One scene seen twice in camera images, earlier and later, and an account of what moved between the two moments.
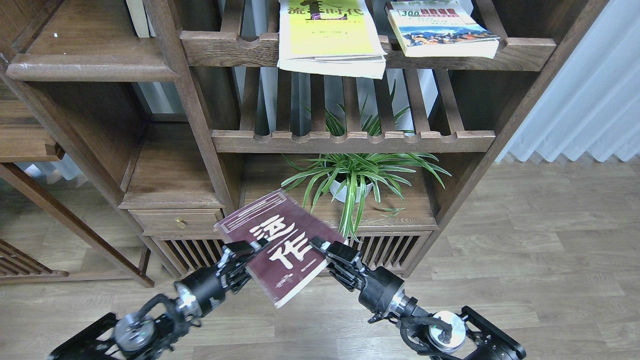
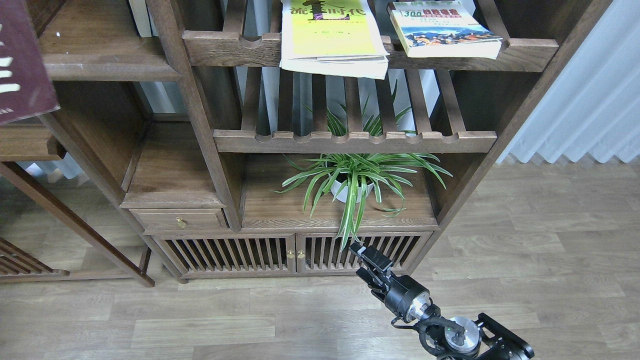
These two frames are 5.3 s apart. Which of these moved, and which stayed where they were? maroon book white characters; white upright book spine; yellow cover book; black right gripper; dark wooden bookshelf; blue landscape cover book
Moved: maroon book white characters; black right gripper
Stayed: blue landscape cover book; yellow cover book; white upright book spine; dark wooden bookshelf
